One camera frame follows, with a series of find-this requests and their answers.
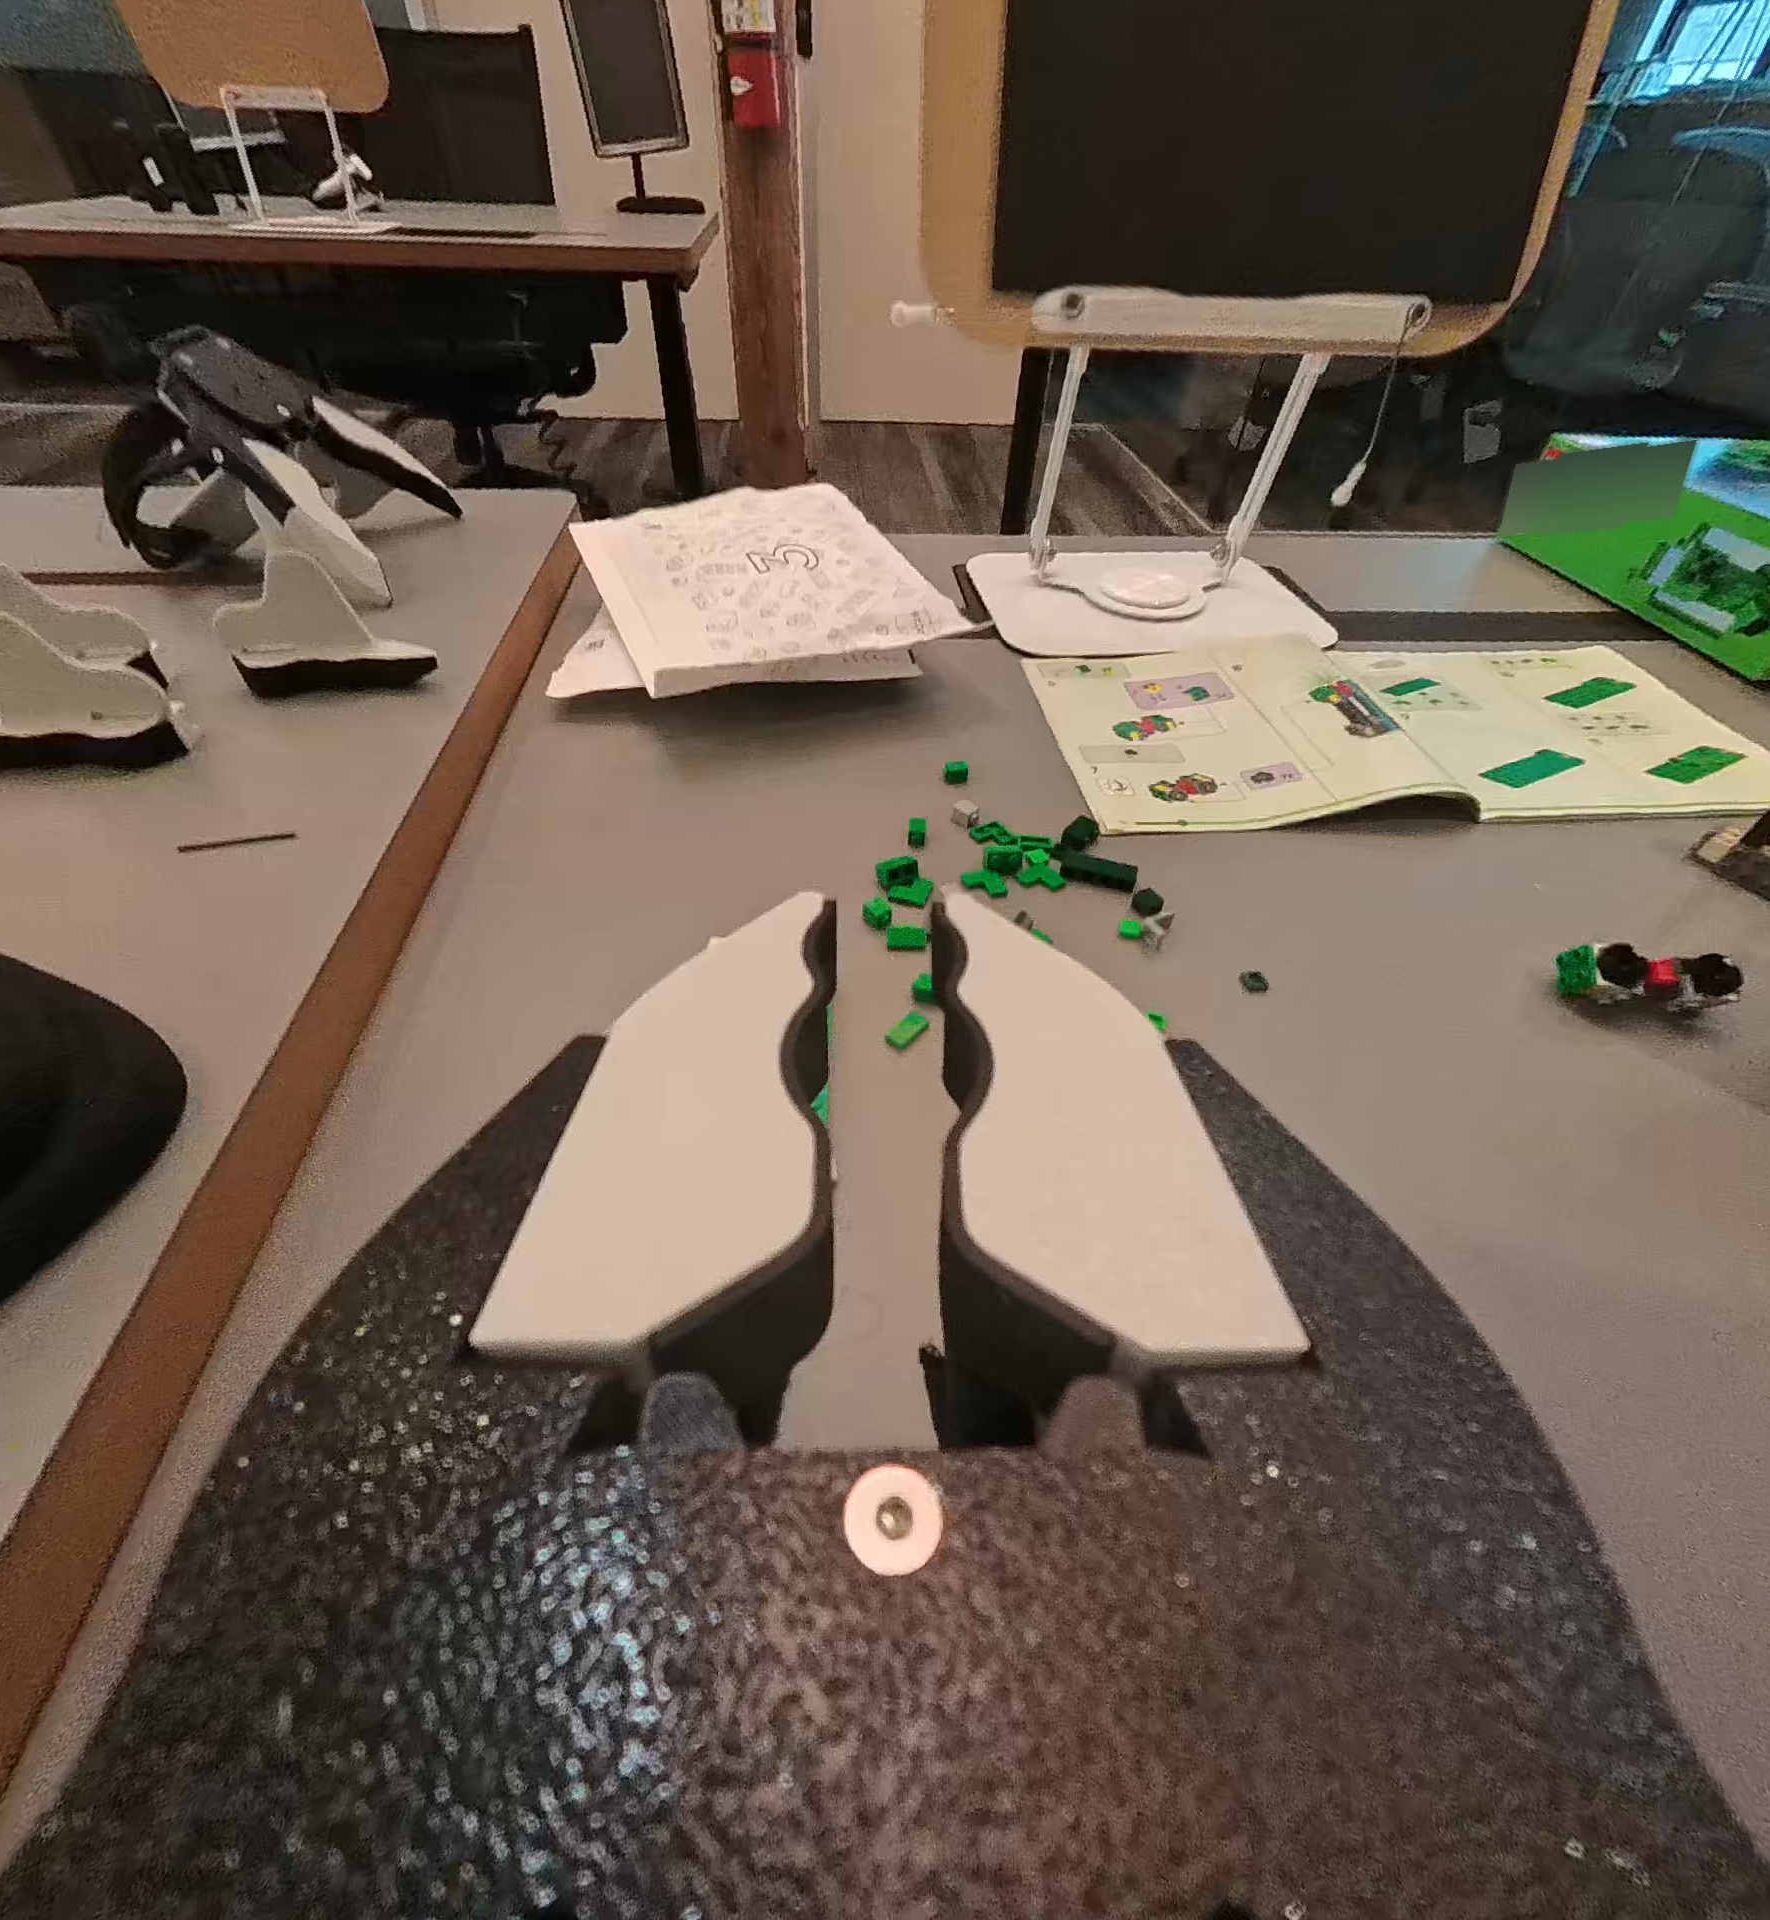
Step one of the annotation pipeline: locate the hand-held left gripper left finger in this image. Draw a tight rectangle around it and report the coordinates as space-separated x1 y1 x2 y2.
464 891 841 1449

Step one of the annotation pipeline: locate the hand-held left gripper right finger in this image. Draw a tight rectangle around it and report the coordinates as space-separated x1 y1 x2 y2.
931 888 1313 1450

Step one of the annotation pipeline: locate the pile of green bricks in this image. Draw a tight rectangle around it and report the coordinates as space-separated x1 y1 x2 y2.
810 756 1179 1131

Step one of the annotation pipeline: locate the wood-edged grey side desk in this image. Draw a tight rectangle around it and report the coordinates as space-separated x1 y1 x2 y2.
0 482 584 1823

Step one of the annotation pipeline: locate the dark background desk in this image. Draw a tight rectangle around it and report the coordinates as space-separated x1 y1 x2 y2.
0 192 723 503

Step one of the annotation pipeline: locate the open green instruction booklet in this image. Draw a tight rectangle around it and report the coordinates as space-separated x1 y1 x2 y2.
1022 634 1770 838

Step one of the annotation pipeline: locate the white printed paper bag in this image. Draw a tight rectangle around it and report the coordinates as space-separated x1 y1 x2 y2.
570 479 977 700
543 623 662 701

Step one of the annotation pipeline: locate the small brick vehicle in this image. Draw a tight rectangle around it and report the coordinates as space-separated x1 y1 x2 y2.
1553 940 1746 1019

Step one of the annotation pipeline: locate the white screen stand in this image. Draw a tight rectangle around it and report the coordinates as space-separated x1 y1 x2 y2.
892 285 1438 657

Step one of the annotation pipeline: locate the loose grey gripper finger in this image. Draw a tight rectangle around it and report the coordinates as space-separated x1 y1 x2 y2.
0 611 202 776
0 558 172 695
212 543 441 701

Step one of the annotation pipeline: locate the black rounded cushion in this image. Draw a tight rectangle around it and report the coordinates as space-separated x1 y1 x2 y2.
0 924 190 1363

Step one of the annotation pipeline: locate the spare black gripper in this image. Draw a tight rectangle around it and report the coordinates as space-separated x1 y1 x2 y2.
101 324 464 610

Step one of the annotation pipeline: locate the green toy box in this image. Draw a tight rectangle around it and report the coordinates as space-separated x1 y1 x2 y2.
1496 432 1770 685

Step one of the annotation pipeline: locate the small framed screen on stand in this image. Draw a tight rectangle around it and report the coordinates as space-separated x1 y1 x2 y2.
559 0 707 217

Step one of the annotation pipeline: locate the wooden board on white stand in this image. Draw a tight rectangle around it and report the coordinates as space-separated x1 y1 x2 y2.
113 0 404 234

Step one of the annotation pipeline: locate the white cable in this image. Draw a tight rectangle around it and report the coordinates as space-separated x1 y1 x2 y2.
1329 318 1430 508

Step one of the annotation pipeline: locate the wooden post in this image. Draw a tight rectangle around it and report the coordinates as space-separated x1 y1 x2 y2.
717 0 822 490

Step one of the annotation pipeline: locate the black screen with wooden frame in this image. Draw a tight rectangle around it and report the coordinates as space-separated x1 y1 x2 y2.
921 0 1626 361

